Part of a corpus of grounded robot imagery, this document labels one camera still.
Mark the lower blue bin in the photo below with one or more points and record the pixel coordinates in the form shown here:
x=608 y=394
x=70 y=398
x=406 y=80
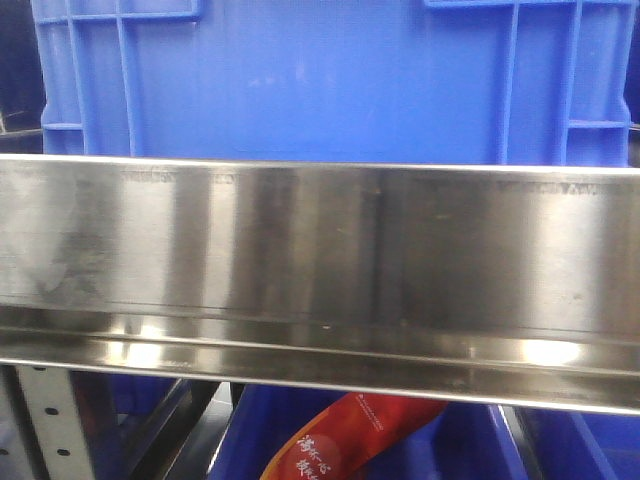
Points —
x=467 y=441

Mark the large blue storage bin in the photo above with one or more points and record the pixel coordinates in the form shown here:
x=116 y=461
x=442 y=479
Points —
x=451 y=82

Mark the stainless steel shelf rail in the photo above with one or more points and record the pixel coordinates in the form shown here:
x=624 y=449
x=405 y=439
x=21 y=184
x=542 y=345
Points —
x=503 y=284

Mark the red snack bag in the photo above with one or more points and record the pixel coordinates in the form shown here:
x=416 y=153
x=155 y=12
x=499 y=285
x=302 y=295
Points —
x=350 y=432

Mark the white perforated rack post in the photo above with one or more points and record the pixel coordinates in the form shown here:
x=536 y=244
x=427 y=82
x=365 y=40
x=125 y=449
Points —
x=42 y=435

